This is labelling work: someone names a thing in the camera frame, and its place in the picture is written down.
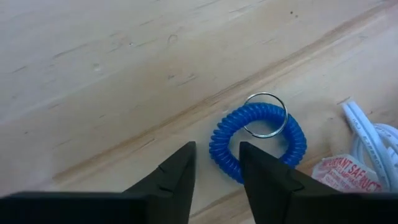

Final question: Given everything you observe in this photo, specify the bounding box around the blue coil wristband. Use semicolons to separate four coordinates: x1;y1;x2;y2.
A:
208;92;308;185

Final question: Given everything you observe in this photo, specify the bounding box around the white cylindrical device with cable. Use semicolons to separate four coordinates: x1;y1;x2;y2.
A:
341;101;398;192

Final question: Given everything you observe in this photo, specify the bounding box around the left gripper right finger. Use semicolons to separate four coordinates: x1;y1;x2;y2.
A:
238;141;398;224

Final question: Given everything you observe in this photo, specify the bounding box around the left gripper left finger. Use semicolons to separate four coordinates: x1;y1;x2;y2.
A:
0;141;197;224

